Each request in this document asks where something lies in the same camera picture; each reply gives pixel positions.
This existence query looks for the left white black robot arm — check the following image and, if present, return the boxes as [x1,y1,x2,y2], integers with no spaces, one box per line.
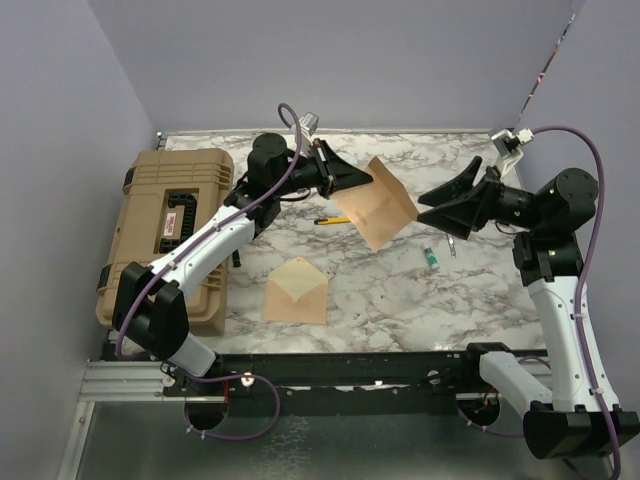
[112,133,373,395]

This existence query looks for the aluminium extrusion frame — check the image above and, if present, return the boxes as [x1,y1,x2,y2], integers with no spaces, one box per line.
[79,361,164,402]

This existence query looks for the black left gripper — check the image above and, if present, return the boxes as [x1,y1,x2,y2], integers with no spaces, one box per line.
[273,138,373,200]

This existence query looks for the tan paper envelope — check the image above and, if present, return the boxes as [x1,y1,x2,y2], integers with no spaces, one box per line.
[261,257,329,325]

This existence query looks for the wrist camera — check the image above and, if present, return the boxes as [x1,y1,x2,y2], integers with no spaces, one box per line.
[489,128,534,177]
[299,112,319,138]

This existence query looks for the black metal base rail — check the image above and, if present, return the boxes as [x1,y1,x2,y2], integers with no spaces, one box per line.
[162,342,551,417]

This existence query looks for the silver metal tweezers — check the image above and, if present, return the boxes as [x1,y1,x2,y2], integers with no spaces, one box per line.
[446,233,457,258]

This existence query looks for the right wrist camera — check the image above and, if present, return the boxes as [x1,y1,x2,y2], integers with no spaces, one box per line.
[489,128,534,177]

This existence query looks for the tan plastic tool case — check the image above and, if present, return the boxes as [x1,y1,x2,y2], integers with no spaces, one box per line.
[95,148,234,328]

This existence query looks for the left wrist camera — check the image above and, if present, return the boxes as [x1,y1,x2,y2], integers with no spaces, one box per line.
[299,112,319,138]

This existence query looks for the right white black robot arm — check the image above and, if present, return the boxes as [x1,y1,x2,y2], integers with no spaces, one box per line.
[417,157,639,459]

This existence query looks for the beige paper letter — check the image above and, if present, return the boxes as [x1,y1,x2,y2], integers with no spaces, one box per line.
[331,157,418,252]

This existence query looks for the green white glue stick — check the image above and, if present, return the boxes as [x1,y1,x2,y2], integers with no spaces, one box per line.
[424,247,440,271]

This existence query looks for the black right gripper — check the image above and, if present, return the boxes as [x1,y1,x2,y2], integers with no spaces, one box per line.
[419,155,547,237]

